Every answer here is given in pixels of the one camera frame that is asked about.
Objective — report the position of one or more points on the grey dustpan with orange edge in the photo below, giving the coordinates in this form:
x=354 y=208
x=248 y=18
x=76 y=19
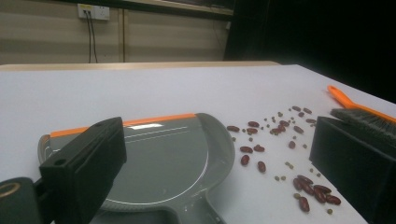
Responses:
x=168 y=155

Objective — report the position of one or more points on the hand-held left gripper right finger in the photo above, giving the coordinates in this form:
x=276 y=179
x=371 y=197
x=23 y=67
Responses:
x=351 y=168

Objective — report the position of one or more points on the white wall socket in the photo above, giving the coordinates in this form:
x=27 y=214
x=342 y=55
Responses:
x=99 y=13

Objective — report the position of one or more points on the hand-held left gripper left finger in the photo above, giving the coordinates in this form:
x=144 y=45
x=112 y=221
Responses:
x=84 y=168

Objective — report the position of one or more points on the dark curtain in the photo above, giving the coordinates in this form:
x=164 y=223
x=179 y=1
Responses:
x=311 y=31

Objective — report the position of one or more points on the small green beans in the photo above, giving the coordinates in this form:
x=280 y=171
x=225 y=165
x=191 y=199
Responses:
x=277 y=178

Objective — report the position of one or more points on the red kidney beans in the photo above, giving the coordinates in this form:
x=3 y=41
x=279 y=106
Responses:
x=320 y=194

